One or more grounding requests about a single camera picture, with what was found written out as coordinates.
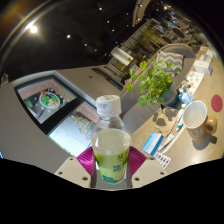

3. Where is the pill blister pack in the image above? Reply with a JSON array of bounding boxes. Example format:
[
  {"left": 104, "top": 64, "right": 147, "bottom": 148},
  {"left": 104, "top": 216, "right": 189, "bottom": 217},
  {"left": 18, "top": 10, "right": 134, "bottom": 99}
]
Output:
[{"left": 153, "top": 151, "right": 172, "bottom": 169}]

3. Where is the tan mug with white inside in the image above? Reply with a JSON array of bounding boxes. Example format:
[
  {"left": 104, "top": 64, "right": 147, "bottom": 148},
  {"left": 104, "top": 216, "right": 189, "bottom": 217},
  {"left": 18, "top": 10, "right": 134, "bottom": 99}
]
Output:
[{"left": 182, "top": 99, "right": 218, "bottom": 144}]

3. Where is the flat blue and white box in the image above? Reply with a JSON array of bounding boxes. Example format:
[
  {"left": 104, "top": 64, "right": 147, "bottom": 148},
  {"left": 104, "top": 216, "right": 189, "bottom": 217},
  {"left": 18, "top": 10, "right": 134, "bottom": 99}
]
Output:
[{"left": 142, "top": 131, "right": 165, "bottom": 157}]

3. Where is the grey curved sofa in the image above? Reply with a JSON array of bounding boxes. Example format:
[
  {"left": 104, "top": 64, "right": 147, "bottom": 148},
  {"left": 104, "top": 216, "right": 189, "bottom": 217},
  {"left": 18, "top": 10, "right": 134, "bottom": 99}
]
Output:
[{"left": 119, "top": 43, "right": 198, "bottom": 134}]

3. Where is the grey white chevron cushion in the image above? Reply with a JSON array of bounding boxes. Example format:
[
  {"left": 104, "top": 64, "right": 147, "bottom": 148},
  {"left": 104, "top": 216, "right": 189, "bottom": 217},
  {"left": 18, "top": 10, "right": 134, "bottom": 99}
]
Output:
[{"left": 155, "top": 50, "right": 185, "bottom": 76}]

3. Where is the white box with orange print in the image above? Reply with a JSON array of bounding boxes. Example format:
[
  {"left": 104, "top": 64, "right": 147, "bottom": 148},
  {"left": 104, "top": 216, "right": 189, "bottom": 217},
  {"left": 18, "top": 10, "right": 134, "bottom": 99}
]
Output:
[{"left": 193, "top": 59, "right": 214, "bottom": 77}]

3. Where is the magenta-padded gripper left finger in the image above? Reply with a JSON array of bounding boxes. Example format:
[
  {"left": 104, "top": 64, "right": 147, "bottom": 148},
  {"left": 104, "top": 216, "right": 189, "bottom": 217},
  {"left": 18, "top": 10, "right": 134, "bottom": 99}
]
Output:
[{"left": 54, "top": 145, "right": 98, "bottom": 190}]

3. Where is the group of ceiling lights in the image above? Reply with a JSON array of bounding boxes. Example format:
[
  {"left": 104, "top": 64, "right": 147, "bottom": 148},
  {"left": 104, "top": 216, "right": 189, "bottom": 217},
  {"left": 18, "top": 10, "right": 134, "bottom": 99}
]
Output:
[{"left": 24, "top": 3, "right": 168, "bottom": 53}]

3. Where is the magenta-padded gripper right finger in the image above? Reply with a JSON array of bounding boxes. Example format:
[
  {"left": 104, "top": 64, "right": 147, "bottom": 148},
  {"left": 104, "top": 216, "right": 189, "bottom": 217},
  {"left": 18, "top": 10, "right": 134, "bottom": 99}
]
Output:
[{"left": 126, "top": 145, "right": 168, "bottom": 189}]

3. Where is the window with festive decals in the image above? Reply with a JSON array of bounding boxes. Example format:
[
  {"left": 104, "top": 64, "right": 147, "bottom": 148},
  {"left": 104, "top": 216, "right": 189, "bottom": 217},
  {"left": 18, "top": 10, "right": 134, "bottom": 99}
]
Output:
[{"left": 13, "top": 74, "right": 101, "bottom": 158}]

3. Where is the brown paper bag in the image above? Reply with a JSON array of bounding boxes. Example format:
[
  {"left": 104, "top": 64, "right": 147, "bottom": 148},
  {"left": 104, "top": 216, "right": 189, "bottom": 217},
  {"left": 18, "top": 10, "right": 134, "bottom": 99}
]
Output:
[{"left": 151, "top": 105, "right": 183, "bottom": 136}]

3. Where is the white printed leaflet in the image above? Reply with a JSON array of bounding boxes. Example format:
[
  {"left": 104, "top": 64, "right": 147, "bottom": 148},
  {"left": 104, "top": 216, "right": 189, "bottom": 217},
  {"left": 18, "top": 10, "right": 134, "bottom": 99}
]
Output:
[{"left": 181, "top": 70, "right": 205, "bottom": 96}]

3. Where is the green potted plant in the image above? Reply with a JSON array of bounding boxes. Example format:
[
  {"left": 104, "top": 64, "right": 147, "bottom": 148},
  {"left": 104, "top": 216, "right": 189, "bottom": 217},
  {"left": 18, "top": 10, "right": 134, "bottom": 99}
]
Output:
[{"left": 126, "top": 59, "right": 184, "bottom": 109}]

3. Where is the small blue and white carton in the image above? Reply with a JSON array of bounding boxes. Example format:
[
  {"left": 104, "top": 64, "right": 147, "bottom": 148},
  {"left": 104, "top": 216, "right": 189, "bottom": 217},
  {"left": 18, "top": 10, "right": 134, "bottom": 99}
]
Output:
[{"left": 178, "top": 91, "right": 194, "bottom": 105}]

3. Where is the green-labelled clear drink bottle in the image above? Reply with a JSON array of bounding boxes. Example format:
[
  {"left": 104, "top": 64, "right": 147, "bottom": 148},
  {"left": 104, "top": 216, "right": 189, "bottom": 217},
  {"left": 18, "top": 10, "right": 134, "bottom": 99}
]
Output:
[{"left": 90, "top": 94, "right": 132, "bottom": 185}]

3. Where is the flat round red coaster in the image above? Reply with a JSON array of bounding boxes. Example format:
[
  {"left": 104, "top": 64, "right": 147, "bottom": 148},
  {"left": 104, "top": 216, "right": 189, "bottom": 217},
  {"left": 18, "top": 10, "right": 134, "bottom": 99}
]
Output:
[{"left": 210, "top": 94, "right": 224, "bottom": 113}]

